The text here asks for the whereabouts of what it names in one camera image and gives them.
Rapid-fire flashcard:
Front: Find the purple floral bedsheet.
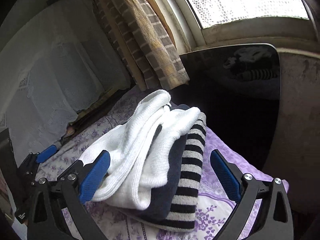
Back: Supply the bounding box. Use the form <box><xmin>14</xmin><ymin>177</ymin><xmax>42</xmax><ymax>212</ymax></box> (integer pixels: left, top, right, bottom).
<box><xmin>32</xmin><ymin>85</ymin><xmax>290</xmax><ymax>240</ymax></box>

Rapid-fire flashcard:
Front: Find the black glossy panel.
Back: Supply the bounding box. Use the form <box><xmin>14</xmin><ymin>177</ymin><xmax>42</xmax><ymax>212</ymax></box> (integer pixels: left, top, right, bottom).
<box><xmin>172</xmin><ymin>43</ymin><xmax>280</xmax><ymax>170</ymax></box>

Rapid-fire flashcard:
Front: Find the black striped garment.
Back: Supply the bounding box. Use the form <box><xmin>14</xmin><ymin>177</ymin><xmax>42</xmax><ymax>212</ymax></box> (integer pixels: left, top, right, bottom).
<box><xmin>147</xmin><ymin>112</ymin><xmax>207</xmax><ymax>232</ymax></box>

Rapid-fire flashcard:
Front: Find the white knit V-neck sweater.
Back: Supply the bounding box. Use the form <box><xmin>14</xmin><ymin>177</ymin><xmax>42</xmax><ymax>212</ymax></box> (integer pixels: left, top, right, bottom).
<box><xmin>79</xmin><ymin>89</ymin><xmax>202</xmax><ymax>210</ymax></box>

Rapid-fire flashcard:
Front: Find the dark brown blanket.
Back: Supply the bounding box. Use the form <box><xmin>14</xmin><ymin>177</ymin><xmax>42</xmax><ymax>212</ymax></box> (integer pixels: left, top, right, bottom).
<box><xmin>66</xmin><ymin>87</ymin><xmax>122</xmax><ymax>132</ymax></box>

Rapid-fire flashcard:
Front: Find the window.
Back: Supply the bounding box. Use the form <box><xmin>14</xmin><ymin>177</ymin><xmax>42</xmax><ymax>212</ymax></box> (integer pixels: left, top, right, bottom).
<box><xmin>160</xmin><ymin>0</ymin><xmax>320</xmax><ymax>48</ymax></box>

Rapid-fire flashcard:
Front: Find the white lace window curtain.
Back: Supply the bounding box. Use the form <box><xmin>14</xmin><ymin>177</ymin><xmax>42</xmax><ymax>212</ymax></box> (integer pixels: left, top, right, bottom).
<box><xmin>174</xmin><ymin>0</ymin><xmax>309</xmax><ymax>29</ymax></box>

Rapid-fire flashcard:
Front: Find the white lace cloth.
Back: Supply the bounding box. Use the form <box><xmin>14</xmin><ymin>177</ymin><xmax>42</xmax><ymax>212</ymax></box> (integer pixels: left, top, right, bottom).
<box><xmin>0</xmin><ymin>5</ymin><xmax>130</xmax><ymax>155</ymax></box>

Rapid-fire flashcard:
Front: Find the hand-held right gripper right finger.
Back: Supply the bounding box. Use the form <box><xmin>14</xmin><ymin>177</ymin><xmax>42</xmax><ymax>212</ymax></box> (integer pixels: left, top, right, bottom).
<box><xmin>209</xmin><ymin>149</ymin><xmax>293</xmax><ymax>240</ymax></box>

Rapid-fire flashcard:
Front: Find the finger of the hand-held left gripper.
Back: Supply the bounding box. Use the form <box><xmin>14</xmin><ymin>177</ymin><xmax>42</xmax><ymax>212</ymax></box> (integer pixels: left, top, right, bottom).
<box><xmin>50</xmin><ymin>159</ymin><xmax>84</xmax><ymax>183</ymax></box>
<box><xmin>30</xmin><ymin>144</ymin><xmax>58</xmax><ymax>165</ymax></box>

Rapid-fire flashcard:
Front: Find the navy folded garment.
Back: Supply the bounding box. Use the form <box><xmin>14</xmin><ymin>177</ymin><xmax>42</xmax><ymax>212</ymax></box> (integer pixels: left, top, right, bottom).
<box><xmin>140</xmin><ymin>104</ymin><xmax>193</xmax><ymax>219</ymax></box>

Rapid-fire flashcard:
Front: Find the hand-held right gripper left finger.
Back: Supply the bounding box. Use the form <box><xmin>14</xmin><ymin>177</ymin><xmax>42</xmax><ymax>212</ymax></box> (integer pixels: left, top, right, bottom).
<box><xmin>27</xmin><ymin>150</ymin><xmax>111</xmax><ymax>240</ymax></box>

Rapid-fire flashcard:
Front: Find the brick-pattern curtain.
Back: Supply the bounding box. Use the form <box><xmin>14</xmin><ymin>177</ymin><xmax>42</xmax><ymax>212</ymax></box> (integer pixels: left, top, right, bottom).
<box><xmin>90</xmin><ymin>0</ymin><xmax>190</xmax><ymax>90</ymax></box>

